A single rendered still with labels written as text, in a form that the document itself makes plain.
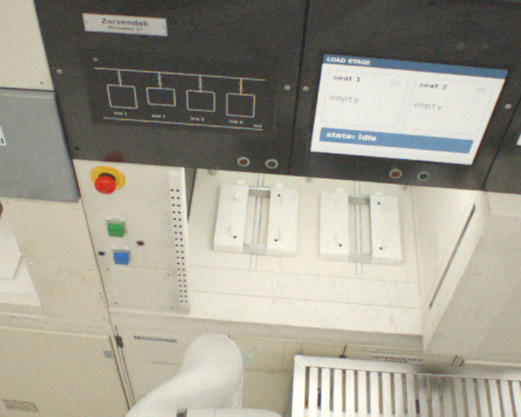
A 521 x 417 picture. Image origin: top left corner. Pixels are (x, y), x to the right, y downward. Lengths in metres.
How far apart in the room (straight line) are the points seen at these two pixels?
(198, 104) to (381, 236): 0.83
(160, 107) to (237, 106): 0.13
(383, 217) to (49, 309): 0.89
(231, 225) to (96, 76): 0.76
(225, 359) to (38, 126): 0.54
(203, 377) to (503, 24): 0.64
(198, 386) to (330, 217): 1.00
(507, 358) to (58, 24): 1.34
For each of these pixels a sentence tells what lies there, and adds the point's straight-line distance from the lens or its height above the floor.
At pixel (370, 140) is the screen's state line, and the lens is 1.19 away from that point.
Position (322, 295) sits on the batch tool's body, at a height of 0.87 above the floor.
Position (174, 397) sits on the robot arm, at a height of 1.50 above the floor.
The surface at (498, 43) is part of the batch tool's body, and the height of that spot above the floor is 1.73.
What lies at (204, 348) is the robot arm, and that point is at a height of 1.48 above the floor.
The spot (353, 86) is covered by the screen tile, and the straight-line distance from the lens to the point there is 1.11.
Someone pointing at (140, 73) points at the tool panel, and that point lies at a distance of 1.13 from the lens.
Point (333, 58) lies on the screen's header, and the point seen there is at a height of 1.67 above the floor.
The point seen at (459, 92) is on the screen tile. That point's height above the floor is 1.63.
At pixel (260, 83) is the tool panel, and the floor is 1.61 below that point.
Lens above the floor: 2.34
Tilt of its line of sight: 51 degrees down
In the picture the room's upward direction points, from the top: 4 degrees clockwise
